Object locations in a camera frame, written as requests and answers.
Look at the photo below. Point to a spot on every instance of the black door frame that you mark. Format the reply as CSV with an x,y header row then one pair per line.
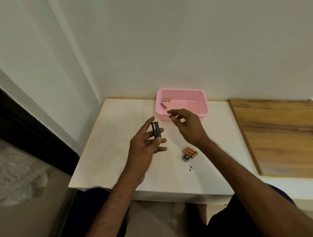
x,y
36,136

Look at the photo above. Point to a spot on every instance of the grey flashlight tail cap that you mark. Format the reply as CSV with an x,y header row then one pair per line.
x,y
186,157

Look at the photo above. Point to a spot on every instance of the clear bubble wrap sheet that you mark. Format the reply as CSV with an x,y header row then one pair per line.
x,y
19,178

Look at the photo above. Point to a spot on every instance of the person's left forearm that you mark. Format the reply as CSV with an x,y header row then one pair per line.
x,y
115,207

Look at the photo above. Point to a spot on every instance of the person's right foot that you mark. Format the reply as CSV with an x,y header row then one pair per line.
x,y
202,213

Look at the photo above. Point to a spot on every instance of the black battery holder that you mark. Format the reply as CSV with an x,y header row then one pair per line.
x,y
158,129

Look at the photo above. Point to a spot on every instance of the person's right forearm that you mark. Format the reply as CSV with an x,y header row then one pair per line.
x,y
244,185

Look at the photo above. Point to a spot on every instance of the person's right hand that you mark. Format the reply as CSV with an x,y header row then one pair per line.
x,y
193,129

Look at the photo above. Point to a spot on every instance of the wood-grain board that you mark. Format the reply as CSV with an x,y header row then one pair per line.
x,y
281,136

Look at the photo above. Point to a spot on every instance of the black orange-tipped battery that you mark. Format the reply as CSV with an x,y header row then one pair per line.
x,y
154,129
165,100
163,105

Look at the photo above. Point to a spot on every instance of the pink plastic basket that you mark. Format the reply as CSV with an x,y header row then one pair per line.
x,y
193,100

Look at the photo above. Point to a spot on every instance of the person's left hand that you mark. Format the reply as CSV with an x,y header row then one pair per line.
x,y
139,156

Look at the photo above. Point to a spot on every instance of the person's left leg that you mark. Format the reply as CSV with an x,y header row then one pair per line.
x,y
85,214

